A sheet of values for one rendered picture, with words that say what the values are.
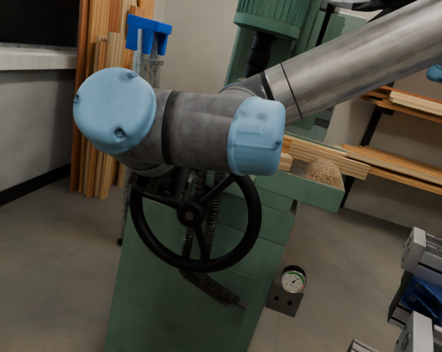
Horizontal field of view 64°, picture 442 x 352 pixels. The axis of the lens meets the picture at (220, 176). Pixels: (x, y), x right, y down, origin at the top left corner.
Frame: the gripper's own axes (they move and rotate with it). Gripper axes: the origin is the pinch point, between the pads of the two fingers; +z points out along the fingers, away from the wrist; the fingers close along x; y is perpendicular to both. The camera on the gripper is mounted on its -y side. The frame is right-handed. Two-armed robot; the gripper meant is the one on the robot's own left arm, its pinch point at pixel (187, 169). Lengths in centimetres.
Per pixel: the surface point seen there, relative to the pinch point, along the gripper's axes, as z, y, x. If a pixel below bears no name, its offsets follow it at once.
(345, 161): 33, -21, 32
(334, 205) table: 23.5, -6.5, 31.2
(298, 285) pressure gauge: 28.3, 14.1, 29.1
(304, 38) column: 35, -55, 11
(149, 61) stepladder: 85, -56, -56
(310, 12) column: 32, -61, 11
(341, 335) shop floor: 125, 34, 69
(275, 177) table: 22.4, -8.4, 15.8
